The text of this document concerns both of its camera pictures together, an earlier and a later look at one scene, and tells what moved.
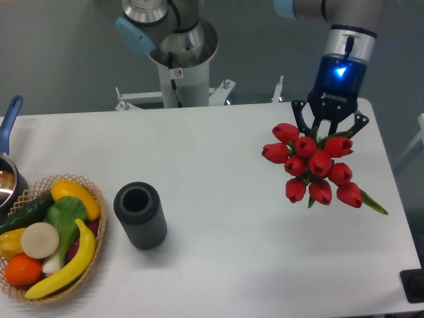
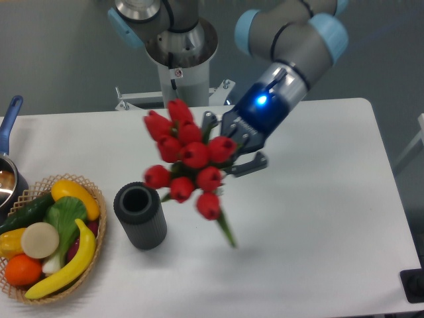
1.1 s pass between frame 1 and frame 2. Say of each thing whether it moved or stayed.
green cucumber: stayed
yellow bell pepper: stayed
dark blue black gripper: moved
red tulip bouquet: moved
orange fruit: stayed
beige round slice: stayed
